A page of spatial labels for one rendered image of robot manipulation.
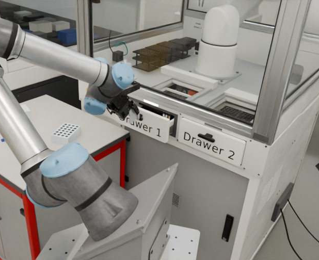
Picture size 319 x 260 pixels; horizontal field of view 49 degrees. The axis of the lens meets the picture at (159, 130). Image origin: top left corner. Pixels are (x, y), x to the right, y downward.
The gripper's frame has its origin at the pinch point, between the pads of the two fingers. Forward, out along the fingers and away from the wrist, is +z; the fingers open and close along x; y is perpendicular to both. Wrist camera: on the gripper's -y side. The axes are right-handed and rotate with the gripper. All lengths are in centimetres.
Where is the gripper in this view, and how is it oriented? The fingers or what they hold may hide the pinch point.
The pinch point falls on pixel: (134, 115)
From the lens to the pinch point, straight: 147.6
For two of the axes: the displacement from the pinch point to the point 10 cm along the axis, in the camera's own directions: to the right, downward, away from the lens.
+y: -5.2, 7.9, -3.2
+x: 8.0, 3.4, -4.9
